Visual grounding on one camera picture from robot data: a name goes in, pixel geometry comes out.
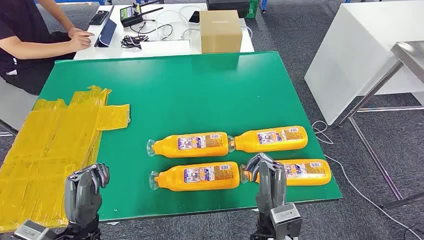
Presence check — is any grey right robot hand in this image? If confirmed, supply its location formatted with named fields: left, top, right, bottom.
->
left=245, top=152, right=288, bottom=217

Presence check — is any person's left hand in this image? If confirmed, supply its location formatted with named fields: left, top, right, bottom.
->
left=67, top=26, right=84, bottom=39

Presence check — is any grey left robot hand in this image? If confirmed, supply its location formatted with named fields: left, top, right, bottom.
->
left=64, top=163, right=111, bottom=229

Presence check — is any person's right hand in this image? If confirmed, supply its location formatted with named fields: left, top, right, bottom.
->
left=68, top=30, right=96, bottom=53

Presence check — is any black phone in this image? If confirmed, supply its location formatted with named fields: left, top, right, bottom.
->
left=88, top=9, right=110, bottom=26

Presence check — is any orange detergent bottle clear cap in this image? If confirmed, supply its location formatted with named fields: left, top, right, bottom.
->
left=227, top=125, right=309, bottom=154
left=146, top=132, right=233, bottom=158
left=149, top=161, right=241, bottom=192
left=239, top=158, right=332, bottom=187

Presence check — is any dark blue tablet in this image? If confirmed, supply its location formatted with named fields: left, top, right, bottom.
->
left=94, top=4, right=118, bottom=48

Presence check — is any white table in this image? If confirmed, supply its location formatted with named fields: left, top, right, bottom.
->
left=73, top=2, right=255, bottom=61

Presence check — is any black device with antennas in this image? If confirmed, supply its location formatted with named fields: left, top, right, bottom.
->
left=119, top=0, right=165, bottom=28

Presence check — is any person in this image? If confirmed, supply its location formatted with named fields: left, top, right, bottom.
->
left=0, top=0, right=96, bottom=96

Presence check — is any yellow tape patch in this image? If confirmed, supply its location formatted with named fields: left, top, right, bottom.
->
left=0, top=85, right=131, bottom=233

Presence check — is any white bench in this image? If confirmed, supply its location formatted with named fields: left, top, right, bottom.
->
left=0, top=76, right=39, bottom=137

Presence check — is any brown cardboard box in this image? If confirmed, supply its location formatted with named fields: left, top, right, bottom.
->
left=199, top=9, right=243, bottom=55

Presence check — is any black case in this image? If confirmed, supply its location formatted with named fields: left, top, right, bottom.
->
left=205, top=0, right=250, bottom=19

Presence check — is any white cabinet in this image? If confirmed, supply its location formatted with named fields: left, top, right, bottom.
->
left=304, top=0, right=424, bottom=126

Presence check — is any green crate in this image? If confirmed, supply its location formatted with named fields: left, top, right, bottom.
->
left=245, top=0, right=261, bottom=19

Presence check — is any steel table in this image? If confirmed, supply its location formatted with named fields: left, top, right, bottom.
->
left=337, top=40, right=424, bottom=210

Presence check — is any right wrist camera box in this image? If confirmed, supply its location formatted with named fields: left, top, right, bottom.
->
left=269, top=202, right=303, bottom=240

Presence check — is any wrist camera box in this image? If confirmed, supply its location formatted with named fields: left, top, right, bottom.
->
left=269, top=202, right=303, bottom=240
left=13, top=220, right=58, bottom=240

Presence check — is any black cable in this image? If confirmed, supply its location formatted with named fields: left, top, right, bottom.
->
left=120, top=19, right=174, bottom=51

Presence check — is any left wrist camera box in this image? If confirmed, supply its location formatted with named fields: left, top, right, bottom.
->
left=13, top=220, right=58, bottom=240

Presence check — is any white floor cable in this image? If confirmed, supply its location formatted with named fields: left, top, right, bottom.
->
left=311, top=119, right=424, bottom=240

